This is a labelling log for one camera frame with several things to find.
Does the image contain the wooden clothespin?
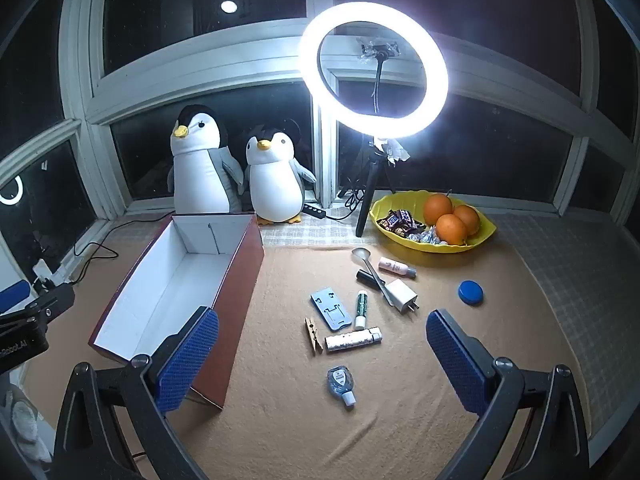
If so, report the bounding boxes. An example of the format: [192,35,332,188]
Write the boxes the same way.
[304,317,324,356]

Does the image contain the white ring light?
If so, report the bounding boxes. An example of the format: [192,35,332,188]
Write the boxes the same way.
[298,1,449,137]

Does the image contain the grey spoon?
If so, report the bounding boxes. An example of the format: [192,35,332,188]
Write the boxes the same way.
[351,247,396,307]

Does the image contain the black tripod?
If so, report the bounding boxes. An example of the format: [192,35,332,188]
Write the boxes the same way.
[338,135,401,238]

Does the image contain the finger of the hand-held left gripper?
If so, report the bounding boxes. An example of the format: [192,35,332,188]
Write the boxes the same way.
[0,280,30,317]
[24,284,76,322]

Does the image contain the blue hand sanitizer bottle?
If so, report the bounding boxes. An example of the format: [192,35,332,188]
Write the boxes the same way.
[327,366,358,408]

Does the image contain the black power strip cable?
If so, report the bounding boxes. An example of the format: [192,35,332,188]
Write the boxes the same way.
[325,187,368,221]

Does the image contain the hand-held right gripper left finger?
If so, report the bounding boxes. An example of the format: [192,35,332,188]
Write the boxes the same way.
[52,306,219,480]

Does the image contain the crumpled plastic wrapper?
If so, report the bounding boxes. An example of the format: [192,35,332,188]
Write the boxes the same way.
[374,136,412,166]

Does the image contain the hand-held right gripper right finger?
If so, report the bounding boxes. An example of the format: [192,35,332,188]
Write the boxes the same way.
[426,309,591,480]

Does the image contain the white window frame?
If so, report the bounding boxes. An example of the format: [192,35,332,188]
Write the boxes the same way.
[0,0,640,221]

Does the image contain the blue round lid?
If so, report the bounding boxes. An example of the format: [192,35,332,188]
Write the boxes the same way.
[457,280,486,306]

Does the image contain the large penguin plush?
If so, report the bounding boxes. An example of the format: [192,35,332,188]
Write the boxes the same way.
[167,104,246,213]

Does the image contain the white cylindrical tube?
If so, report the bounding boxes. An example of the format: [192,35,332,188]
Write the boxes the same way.
[325,326,383,353]

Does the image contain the person's left hand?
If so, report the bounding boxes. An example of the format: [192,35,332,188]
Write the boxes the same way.
[0,385,52,466]

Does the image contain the white charger plug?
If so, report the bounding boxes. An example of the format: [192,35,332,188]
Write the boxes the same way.
[385,279,420,316]

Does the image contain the long black cable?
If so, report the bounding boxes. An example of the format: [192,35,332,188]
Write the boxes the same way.
[74,242,120,283]

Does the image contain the pile of wrapped candies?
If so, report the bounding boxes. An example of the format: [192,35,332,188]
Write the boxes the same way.
[377,208,448,246]

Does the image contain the blue phone stand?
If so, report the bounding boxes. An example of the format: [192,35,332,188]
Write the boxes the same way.
[310,286,351,332]

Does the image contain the small white bottle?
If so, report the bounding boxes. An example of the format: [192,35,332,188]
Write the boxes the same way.
[378,256,417,279]

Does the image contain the small penguin plush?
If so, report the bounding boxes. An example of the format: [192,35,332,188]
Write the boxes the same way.
[243,127,317,225]

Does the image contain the red cardboard box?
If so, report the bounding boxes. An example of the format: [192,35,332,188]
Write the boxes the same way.
[88,212,265,411]

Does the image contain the orange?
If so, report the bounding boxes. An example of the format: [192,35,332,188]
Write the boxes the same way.
[452,205,481,236]
[423,193,454,226]
[435,214,469,246]

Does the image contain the yellow plastic bowl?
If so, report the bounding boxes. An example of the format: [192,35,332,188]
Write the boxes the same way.
[369,190,497,255]

